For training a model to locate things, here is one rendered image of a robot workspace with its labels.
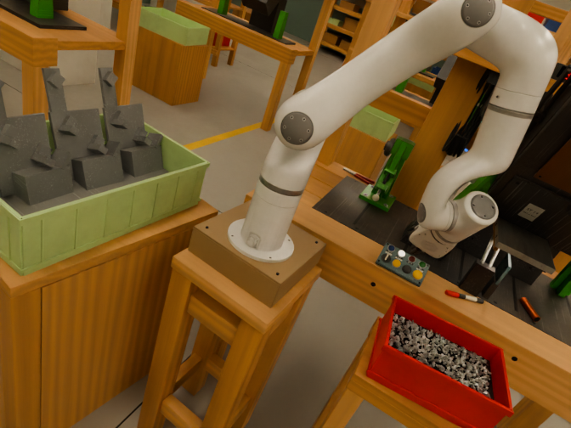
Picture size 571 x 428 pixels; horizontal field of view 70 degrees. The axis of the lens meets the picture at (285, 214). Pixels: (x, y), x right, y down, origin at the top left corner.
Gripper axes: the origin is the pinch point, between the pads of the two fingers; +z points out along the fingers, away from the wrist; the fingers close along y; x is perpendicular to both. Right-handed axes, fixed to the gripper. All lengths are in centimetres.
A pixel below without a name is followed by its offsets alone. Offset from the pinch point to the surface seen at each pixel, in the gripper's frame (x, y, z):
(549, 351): -3.1, 48.0, 2.8
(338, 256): -9.3, -16.8, 15.7
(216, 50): 303, -287, 364
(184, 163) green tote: -10, -78, 22
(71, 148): -32, -101, 7
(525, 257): 10.1, 24.5, -10.9
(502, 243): 10.6, 17.6, -10.1
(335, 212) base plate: 8.1, -25.0, 24.9
